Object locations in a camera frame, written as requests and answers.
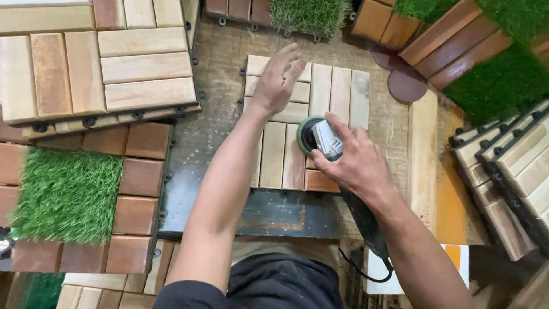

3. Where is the person's left hand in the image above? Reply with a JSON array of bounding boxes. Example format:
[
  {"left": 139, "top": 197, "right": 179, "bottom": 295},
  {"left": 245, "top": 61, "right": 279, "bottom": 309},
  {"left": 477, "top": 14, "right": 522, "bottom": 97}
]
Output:
[{"left": 251, "top": 43, "right": 307, "bottom": 118}]

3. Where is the person's right hand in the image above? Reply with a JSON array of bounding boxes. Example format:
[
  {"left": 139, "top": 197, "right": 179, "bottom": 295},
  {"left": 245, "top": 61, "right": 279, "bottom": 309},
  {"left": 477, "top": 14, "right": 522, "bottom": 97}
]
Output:
[{"left": 311, "top": 112, "right": 396, "bottom": 203}]

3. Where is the green grey electric sander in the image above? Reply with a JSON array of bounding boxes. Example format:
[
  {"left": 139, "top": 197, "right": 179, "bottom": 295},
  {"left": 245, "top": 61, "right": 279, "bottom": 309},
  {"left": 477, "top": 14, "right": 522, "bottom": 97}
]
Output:
[{"left": 296, "top": 115, "right": 393, "bottom": 263}]

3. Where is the brown tile with grass patch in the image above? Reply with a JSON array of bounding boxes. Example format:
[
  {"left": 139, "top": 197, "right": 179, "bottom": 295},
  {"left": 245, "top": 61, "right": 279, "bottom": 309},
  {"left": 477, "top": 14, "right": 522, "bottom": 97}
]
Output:
[{"left": 204, "top": 0, "right": 351, "bottom": 42}]

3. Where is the light wooden deck tile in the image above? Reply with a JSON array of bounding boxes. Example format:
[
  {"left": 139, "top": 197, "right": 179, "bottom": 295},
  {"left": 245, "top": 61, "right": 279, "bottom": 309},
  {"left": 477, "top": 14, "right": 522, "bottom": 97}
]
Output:
[{"left": 241, "top": 54, "right": 371, "bottom": 193}]

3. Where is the brown round sanding disc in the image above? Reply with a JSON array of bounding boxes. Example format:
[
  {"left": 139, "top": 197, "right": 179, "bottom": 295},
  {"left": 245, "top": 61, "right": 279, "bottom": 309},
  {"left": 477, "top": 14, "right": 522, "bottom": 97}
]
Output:
[
  {"left": 370, "top": 46, "right": 408, "bottom": 72},
  {"left": 388, "top": 69, "right": 429, "bottom": 104}
]

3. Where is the light wooden plank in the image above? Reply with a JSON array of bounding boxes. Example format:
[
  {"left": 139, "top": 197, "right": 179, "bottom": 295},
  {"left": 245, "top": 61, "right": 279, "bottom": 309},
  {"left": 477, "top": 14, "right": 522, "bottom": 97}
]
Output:
[{"left": 407, "top": 89, "right": 439, "bottom": 237}]

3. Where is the stack of light wooden tiles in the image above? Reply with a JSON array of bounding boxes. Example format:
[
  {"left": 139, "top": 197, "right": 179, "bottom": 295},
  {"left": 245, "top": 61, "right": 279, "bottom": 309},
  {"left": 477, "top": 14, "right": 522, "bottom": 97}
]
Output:
[{"left": 0, "top": 0, "right": 203, "bottom": 141}]

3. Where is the heap of brown grass tiles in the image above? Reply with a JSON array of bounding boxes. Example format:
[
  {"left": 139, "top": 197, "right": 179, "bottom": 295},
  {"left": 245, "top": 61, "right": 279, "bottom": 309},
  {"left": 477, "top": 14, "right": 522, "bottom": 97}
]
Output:
[{"left": 351, "top": 0, "right": 549, "bottom": 126}]

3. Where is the person's black shirt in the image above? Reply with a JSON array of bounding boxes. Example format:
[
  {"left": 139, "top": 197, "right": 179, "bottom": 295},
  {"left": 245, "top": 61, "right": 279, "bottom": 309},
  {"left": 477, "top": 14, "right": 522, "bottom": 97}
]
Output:
[{"left": 153, "top": 252, "right": 345, "bottom": 309}]

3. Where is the leaning row of wooden tiles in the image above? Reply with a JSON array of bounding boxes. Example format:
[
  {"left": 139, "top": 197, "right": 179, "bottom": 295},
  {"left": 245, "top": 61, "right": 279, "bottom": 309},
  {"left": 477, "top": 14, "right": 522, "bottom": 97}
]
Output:
[{"left": 448, "top": 100, "right": 549, "bottom": 262}]

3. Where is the brown deck tile with grass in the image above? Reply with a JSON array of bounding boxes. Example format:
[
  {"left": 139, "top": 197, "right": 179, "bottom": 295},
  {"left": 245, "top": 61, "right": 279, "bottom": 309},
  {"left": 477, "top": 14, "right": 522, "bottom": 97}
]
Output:
[{"left": 0, "top": 122, "right": 173, "bottom": 275}]

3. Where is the white orange cardboard box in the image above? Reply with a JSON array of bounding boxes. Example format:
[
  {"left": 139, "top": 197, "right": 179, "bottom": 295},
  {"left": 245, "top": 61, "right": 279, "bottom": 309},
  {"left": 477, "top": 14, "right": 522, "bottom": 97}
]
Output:
[{"left": 365, "top": 244, "right": 470, "bottom": 295}]

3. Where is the pile of mixed wooden tiles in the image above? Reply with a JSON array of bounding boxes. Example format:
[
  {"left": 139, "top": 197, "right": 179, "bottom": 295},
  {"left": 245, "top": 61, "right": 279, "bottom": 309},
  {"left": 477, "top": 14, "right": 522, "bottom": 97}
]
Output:
[{"left": 56, "top": 239, "right": 182, "bottom": 309}]

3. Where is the green artificial grass mat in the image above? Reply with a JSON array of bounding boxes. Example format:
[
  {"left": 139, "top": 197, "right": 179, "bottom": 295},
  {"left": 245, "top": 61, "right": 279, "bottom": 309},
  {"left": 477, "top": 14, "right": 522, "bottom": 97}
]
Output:
[{"left": 19, "top": 272, "right": 66, "bottom": 309}]

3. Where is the black sander power cable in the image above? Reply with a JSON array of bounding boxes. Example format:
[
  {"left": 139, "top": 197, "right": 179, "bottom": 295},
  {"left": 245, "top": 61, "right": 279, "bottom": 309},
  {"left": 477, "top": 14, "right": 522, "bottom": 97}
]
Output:
[{"left": 338, "top": 247, "right": 394, "bottom": 284}]

